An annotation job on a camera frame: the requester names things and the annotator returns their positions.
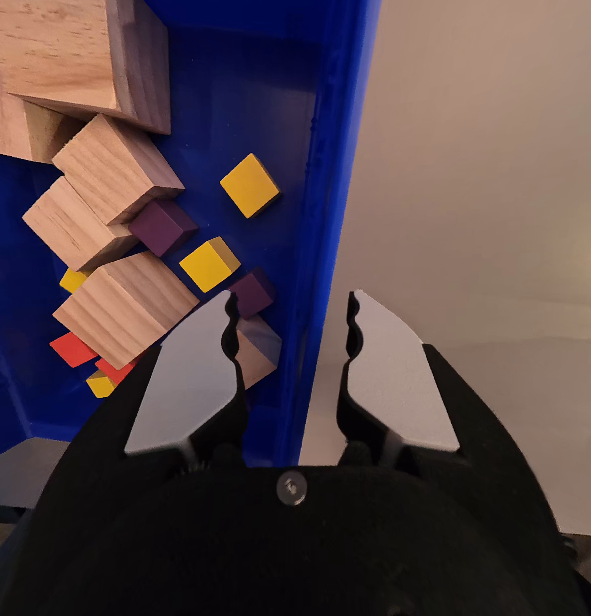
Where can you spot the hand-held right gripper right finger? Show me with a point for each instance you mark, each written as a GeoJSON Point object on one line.
{"type": "Point", "coordinates": [396, 385]}

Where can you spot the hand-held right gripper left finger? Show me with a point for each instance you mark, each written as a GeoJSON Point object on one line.
{"type": "Point", "coordinates": [185, 385]}

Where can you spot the blue plastic box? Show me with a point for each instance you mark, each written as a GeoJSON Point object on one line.
{"type": "Point", "coordinates": [252, 96]}

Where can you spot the pile of wooden cubes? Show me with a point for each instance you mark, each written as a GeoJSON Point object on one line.
{"type": "Point", "coordinates": [117, 168]}

